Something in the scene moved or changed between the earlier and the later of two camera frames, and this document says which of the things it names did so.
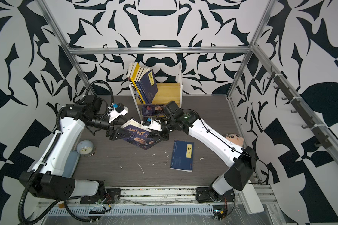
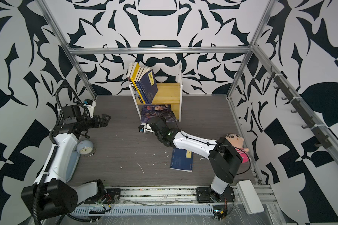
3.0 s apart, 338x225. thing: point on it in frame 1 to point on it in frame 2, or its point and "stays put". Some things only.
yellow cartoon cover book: (135, 72) stays put
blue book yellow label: (149, 86) stays put
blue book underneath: (182, 155) stays put
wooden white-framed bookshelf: (167, 92) stays put
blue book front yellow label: (140, 87) stays put
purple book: (139, 137) to (168, 115)
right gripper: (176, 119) to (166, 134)
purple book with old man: (153, 110) stays put
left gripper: (112, 135) to (104, 122)
